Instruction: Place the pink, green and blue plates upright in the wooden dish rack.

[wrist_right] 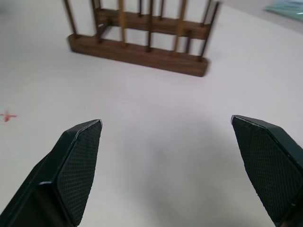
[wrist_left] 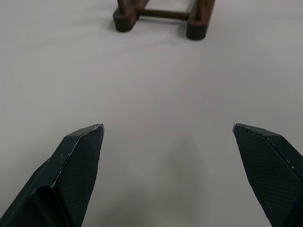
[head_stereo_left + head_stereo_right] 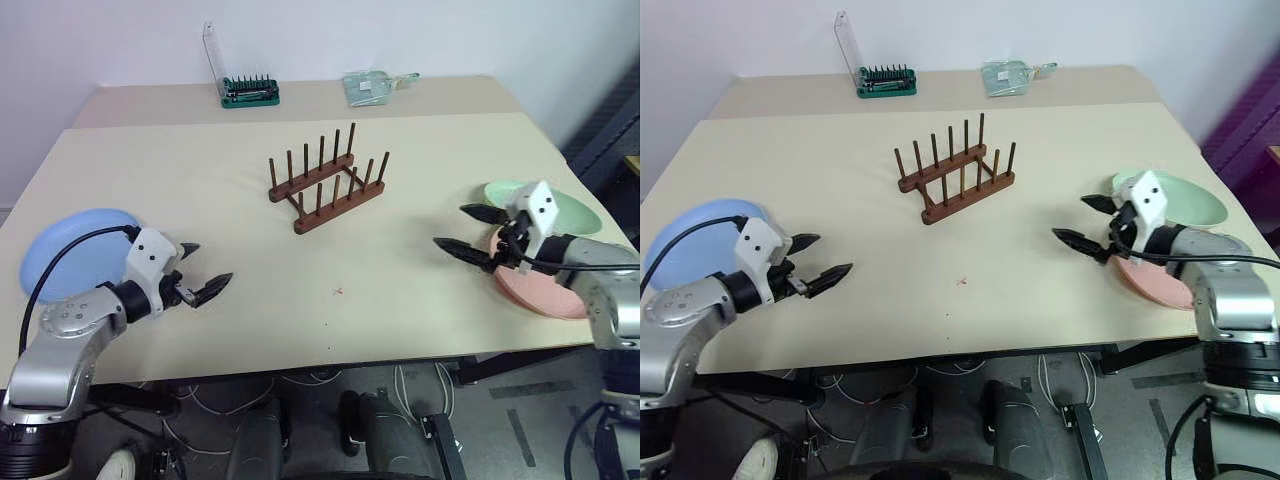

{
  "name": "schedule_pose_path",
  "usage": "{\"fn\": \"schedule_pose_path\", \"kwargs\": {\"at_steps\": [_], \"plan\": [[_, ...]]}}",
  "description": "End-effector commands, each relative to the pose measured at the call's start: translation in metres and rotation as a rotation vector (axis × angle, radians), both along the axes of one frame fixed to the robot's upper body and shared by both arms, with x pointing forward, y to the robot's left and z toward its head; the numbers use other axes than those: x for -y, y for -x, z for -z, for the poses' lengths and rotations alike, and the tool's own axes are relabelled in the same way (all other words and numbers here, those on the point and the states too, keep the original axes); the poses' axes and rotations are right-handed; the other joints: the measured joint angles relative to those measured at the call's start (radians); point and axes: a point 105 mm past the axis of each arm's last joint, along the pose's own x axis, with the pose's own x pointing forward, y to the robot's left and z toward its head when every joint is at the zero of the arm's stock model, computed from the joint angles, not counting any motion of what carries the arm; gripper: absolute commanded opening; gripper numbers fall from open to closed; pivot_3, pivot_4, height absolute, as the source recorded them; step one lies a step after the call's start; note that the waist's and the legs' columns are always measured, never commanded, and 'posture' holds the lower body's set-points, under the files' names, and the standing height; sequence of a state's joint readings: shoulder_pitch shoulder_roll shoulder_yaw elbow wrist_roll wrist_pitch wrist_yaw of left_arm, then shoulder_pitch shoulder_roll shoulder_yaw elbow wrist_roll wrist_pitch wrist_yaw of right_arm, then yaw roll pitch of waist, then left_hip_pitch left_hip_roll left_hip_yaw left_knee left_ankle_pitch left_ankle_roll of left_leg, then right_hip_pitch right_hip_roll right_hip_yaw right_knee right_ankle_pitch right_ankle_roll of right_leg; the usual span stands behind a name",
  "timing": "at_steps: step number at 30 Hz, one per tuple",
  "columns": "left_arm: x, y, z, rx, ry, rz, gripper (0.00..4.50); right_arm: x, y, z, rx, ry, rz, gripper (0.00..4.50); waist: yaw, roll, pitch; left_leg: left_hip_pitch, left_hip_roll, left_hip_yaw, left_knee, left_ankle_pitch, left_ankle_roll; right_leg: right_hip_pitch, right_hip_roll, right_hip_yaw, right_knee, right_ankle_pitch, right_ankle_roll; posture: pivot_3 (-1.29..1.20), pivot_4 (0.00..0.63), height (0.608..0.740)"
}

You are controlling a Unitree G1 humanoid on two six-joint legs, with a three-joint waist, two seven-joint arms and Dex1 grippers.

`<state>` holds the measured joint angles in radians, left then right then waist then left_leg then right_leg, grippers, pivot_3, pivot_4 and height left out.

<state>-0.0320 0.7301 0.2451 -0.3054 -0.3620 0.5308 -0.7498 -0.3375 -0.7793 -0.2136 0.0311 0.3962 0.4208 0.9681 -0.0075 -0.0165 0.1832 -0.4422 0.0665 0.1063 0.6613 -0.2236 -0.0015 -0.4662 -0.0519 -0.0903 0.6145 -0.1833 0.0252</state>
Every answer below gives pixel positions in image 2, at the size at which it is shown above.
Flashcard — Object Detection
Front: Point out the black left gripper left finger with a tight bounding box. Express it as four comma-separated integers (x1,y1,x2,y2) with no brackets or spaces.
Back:
0,123,105,227

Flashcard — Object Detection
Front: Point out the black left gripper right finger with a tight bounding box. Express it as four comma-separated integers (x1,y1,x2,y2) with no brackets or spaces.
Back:
232,122,303,227

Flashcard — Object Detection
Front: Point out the dark brown wooden stand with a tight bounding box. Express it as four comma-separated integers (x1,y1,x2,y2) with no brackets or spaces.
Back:
113,0,215,40

